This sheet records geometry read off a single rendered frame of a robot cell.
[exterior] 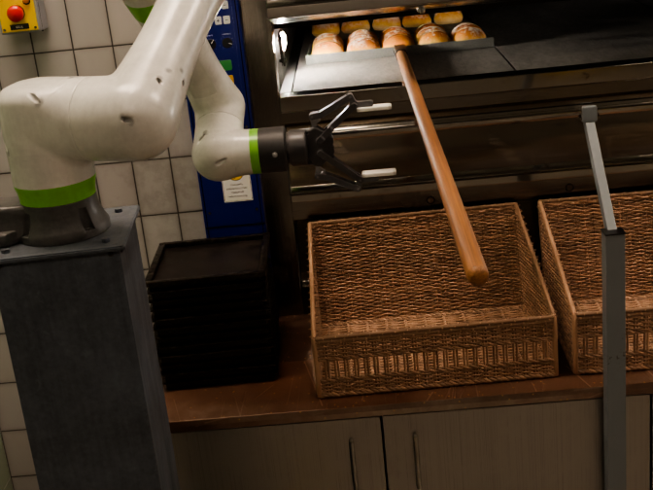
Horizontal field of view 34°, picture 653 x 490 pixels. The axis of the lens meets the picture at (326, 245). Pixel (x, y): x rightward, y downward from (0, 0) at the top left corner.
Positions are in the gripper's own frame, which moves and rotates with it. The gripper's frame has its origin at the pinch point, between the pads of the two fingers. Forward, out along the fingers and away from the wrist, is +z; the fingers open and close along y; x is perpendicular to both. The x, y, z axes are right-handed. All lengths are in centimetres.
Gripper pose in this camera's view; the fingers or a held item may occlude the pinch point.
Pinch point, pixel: (388, 139)
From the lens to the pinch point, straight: 215.8
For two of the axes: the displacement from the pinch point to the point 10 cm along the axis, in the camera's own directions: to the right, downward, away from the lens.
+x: -0.1, 3.2, -9.5
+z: 10.0, -0.9, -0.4
